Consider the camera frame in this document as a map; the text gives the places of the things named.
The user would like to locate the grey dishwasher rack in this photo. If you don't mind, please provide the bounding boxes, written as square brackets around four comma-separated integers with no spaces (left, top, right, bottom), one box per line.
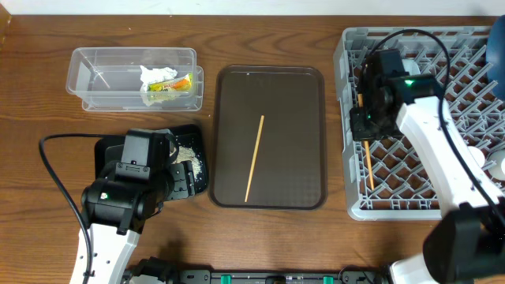
[333,26,504,221]

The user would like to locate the pink plastic cup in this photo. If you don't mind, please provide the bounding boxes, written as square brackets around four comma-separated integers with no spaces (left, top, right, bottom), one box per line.
[468,146,486,168]

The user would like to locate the clear plastic bin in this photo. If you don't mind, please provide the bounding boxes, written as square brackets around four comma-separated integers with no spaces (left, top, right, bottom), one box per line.
[66,47,204,112]

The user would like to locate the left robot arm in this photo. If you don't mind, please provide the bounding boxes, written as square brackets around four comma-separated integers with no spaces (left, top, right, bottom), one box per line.
[71,125,202,283]

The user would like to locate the white rice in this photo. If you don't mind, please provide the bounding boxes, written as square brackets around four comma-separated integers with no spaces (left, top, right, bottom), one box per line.
[173,135,208,183]

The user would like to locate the light blue bowl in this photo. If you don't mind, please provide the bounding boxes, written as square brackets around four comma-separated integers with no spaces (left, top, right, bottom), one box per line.
[402,59,421,76]

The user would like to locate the pale green plastic cup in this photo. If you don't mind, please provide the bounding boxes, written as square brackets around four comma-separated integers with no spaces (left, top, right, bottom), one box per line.
[488,150,505,181]

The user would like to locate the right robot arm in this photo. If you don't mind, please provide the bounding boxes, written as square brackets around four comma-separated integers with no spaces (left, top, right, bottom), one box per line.
[350,50,504,283]

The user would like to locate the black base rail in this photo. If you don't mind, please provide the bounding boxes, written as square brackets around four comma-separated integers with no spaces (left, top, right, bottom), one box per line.
[122,268,391,284]

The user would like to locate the dark blue plate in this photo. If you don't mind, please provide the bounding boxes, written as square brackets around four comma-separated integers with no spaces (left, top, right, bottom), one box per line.
[486,15,505,101]

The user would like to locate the wooden chopstick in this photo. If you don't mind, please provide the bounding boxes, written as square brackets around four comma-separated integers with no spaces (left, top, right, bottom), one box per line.
[244,115,265,203]
[357,93,375,191]

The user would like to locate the black plastic bin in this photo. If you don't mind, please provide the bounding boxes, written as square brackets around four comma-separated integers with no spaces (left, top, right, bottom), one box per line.
[94,124,208,195]

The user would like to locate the brown serving tray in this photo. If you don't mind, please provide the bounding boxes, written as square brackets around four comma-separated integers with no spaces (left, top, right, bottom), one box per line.
[210,65,327,210]

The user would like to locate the yellow green snack wrapper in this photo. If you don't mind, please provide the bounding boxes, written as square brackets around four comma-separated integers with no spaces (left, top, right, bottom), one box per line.
[147,73,193,92]

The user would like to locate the white napkin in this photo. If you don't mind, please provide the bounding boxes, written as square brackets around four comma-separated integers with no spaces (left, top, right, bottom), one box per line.
[140,65,178,107]

